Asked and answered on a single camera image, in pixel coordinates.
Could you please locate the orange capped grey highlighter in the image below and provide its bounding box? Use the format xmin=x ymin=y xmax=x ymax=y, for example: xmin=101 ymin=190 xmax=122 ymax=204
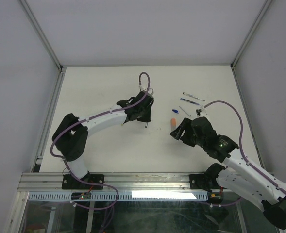
xmin=170 ymin=118 xmax=176 ymax=131

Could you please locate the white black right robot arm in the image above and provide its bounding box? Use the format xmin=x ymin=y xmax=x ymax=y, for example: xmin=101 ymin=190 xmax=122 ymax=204
xmin=170 ymin=117 xmax=286 ymax=230

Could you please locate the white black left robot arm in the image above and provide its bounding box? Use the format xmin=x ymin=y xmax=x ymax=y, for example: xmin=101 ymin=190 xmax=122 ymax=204
xmin=50 ymin=90 xmax=154 ymax=189

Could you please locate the blue capped pen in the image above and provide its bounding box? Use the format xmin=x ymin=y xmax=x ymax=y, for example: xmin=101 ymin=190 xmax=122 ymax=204
xmin=180 ymin=98 xmax=200 ymax=106

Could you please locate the small circuit board right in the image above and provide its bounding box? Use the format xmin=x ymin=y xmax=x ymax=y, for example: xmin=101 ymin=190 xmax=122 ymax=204
xmin=207 ymin=193 xmax=223 ymax=204

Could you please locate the small circuit board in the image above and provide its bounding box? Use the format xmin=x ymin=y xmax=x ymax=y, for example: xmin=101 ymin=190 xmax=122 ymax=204
xmin=207 ymin=193 xmax=223 ymax=204
xmin=71 ymin=192 xmax=91 ymax=200

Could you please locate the small circuit board left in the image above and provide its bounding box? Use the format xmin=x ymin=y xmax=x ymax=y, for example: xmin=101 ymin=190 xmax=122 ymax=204
xmin=71 ymin=192 xmax=91 ymax=200

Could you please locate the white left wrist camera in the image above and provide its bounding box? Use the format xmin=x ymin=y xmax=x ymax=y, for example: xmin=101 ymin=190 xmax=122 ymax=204
xmin=148 ymin=88 xmax=154 ymax=96

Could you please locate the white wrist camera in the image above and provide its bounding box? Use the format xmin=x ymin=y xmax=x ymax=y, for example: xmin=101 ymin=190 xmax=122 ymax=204
xmin=196 ymin=105 xmax=208 ymax=117
xmin=148 ymin=88 xmax=154 ymax=96

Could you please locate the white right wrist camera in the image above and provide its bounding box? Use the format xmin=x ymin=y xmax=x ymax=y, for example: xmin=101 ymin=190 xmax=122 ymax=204
xmin=196 ymin=105 xmax=208 ymax=117

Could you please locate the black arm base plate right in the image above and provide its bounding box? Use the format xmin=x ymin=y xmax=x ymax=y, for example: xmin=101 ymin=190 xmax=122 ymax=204
xmin=189 ymin=173 xmax=221 ymax=192

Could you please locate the white slotted cable duct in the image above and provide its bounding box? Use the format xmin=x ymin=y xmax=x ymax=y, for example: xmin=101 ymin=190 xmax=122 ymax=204
xmin=28 ymin=190 xmax=208 ymax=202

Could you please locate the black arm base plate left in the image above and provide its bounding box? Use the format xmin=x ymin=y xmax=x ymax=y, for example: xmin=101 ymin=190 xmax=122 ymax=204
xmin=61 ymin=174 xmax=105 ymax=190

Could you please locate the aluminium table edge rail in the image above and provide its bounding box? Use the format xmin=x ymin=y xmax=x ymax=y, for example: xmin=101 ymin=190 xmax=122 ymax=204
xmin=17 ymin=172 xmax=203 ymax=192

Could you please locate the left aluminium frame post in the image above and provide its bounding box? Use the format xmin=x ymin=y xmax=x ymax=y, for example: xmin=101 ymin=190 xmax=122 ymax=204
xmin=18 ymin=0 xmax=63 ymax=71

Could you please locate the aluminium frame post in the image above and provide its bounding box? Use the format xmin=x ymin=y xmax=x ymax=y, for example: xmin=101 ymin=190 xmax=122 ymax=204
xmin=231 ymin=0 xmax=274 ymax=70
xmin=18 ymin=0 xmax=63 ymax=71

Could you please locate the right aluminium frame post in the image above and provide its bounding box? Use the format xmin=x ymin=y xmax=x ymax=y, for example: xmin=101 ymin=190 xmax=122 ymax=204
xmin=231 ymin=0 xmax=274 ymax=70

